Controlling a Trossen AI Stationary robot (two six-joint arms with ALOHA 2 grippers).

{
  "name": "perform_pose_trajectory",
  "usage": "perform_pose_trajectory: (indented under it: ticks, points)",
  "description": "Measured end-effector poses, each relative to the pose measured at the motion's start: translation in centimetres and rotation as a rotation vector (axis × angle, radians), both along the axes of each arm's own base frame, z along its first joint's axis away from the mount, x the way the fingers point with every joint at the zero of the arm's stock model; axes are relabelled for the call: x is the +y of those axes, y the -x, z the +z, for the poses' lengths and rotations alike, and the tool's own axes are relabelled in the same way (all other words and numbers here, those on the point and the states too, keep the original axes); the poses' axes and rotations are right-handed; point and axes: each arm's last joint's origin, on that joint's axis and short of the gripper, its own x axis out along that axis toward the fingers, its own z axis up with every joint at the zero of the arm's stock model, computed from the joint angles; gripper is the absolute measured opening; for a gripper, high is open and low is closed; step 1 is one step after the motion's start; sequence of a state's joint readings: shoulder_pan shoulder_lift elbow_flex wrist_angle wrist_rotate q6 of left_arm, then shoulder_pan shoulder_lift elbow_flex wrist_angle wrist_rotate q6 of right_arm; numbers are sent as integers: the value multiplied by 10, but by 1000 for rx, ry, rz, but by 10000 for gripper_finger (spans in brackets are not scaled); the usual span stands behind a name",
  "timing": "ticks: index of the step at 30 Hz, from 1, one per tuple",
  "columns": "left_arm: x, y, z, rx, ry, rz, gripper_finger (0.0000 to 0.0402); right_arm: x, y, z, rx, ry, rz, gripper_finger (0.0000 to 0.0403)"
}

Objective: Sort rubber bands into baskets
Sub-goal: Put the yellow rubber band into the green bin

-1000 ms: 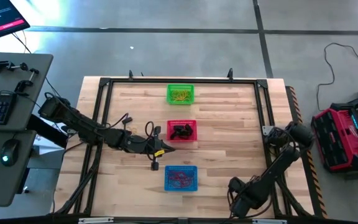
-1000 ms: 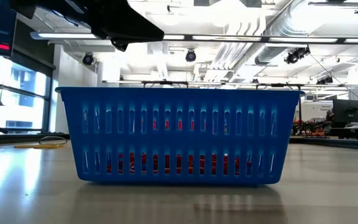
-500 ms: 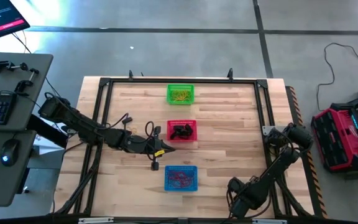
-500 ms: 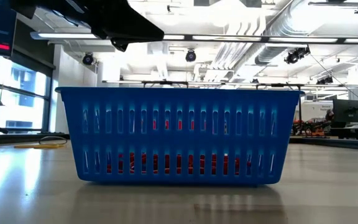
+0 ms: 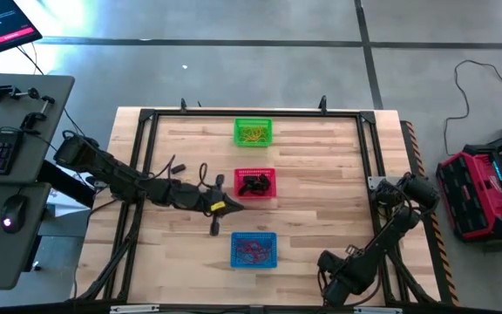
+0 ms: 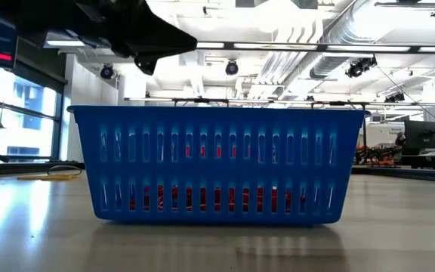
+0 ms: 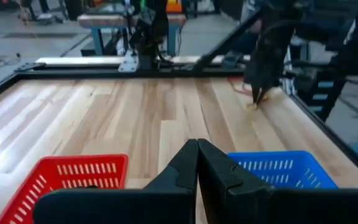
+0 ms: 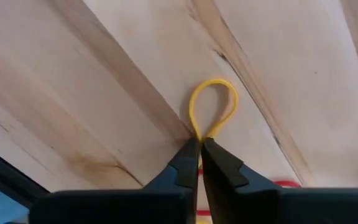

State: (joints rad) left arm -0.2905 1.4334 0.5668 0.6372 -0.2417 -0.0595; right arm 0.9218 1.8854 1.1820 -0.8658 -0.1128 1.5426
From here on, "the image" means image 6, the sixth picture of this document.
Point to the blue plastic basket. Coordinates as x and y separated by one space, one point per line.
217 117

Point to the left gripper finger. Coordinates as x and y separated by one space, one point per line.
157 34
146 65

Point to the silver ventilation duct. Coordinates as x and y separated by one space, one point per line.
338 38

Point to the orange black equipment pile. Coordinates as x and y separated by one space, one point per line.
376 155

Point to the person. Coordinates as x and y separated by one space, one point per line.
400 140

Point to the black ceiling bracket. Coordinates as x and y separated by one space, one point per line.
406 4

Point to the black rubber band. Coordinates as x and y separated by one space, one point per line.
64 166

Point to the window with dark frame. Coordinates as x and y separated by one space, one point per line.
21 132

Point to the black desk monitor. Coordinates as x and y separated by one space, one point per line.
423 134

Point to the black desk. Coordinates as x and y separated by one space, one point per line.
421 158

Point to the white cabinet with label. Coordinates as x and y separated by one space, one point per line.
385 130

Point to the red rubber bands heap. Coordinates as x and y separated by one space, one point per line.
203 198

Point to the black hanging camera cluster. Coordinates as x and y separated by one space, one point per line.
359 67

